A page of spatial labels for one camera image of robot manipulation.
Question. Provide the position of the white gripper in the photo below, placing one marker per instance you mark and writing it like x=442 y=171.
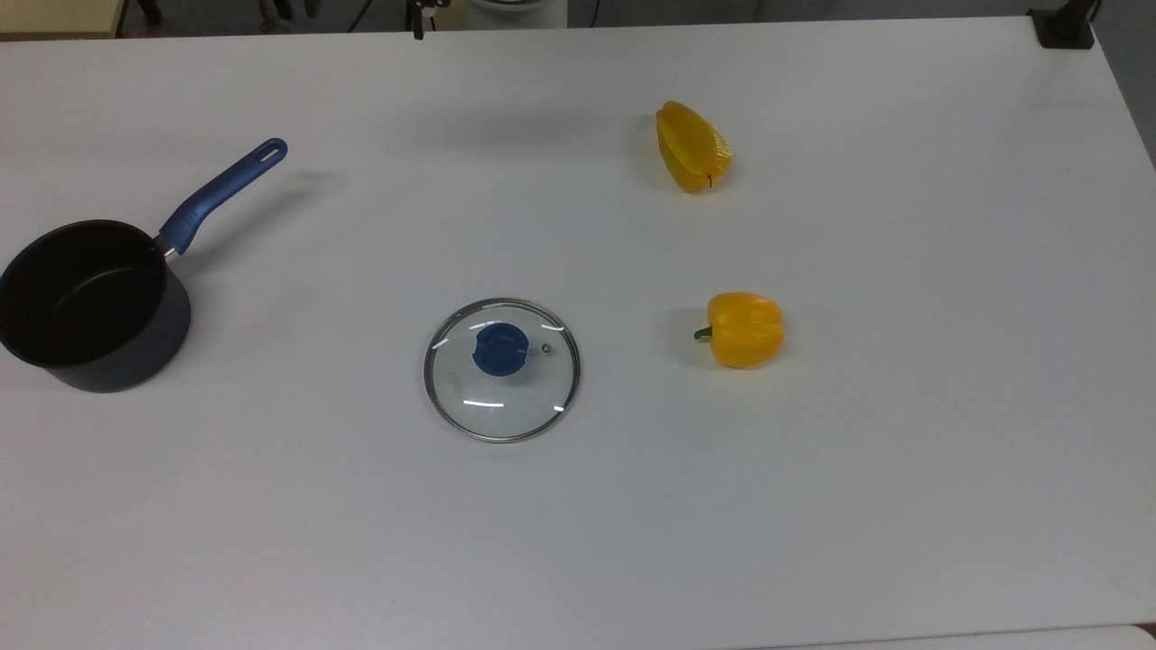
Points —
x=432 y=4

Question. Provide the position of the glass lid with blue knob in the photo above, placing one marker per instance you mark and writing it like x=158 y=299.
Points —
x=506 y=397

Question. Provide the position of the yellow starfruit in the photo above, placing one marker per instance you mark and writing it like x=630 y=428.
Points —
x=691 y=149

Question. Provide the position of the beige cabinet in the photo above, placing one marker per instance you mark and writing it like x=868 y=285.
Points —
x=54 y=16

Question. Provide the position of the yellow bell pepper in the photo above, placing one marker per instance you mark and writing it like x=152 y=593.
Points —
x=745 y=329

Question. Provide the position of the black table clamp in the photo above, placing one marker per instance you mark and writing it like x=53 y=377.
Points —
x=1064 y=27

